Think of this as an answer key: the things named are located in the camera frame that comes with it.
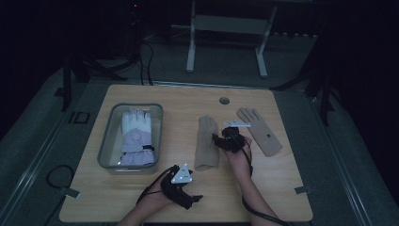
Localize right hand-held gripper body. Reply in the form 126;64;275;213
220;118;252;154

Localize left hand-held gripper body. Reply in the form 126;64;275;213
160;162;195;211

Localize plain beige knit glove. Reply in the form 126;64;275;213
194;115;221;172

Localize lavender and white glove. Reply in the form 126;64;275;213
120;109;157;167

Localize grey plastic storage bin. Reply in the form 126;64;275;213
97;103;164;174

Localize person's right hand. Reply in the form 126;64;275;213
225;137;254;181

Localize person's left hand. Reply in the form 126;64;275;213
141;178;176;215

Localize beige glove with dark button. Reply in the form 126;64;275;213
235;106;283;157

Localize black tripod stand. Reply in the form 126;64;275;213
270;59;337;127
60;43;128;113

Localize white metal stand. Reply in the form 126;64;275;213
185;0;279;79

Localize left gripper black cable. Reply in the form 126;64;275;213
136;165;175;205

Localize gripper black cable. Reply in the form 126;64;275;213
136;165;175;205
240;139;295;226

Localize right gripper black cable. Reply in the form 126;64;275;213
240;139;295;226

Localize black hanging cables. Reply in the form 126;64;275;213
136;39;155;87

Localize black looped floor cable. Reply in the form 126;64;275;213
45;164;76;190

